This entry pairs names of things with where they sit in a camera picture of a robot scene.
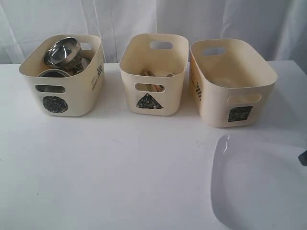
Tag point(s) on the wooden chopstick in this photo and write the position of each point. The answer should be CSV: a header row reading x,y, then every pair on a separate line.
x,y
146,72
154,88

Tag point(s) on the stainless steel bowl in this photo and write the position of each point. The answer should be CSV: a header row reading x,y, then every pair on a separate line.
x,y
64,54

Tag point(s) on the stainless steel mug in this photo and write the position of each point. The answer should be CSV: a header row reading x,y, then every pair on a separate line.
x,y
52,73

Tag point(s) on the white square plate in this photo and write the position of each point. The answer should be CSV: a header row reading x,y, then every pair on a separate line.
x,y
258,185

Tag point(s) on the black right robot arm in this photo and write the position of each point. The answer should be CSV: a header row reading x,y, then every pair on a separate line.
x,y
303,158

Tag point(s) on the cream bin with triangle mark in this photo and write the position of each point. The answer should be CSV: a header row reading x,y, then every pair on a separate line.
x,y
161,54

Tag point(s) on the cream bin with circle mark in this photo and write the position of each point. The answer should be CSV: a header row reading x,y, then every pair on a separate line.
x,y
69,96

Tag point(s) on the cream bin with square mark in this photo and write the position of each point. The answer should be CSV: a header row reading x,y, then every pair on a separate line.
x,y
229,81

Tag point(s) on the white backdrop curtain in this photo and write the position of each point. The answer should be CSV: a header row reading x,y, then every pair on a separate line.
x,y
277,29

